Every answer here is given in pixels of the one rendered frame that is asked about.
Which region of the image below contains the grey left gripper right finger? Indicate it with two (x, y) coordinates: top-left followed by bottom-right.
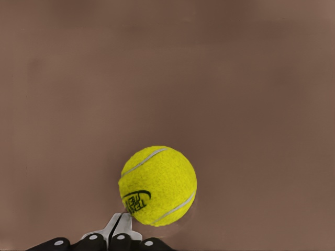
(108, 213), (143, 251)

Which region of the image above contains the yellow tennis ball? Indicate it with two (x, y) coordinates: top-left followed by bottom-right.
(118, 145), (197, 227)

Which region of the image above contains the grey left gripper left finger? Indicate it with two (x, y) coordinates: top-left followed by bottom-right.
(70, 213), (122, 251)

